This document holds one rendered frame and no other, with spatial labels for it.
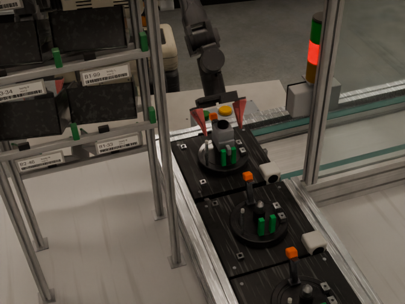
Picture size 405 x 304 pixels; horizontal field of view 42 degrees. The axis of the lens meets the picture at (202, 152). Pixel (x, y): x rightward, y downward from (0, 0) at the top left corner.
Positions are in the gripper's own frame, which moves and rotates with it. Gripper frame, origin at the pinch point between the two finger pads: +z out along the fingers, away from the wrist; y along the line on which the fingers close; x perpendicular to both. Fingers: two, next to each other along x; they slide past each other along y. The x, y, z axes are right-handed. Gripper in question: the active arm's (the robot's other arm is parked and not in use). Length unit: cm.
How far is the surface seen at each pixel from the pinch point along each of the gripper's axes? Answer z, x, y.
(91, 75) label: -14, -40, -33
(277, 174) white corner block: 14.7, -3.2, 11.0
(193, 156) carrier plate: 5.6, 9.9, -7.3
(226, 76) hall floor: -36, 207, 69
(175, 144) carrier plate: 1.2, 15.1, -10.4
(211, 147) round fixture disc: 4.2, 8.3, -1.9
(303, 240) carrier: 29.1, -20.2, 7.5
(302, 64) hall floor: -33, 203, 123
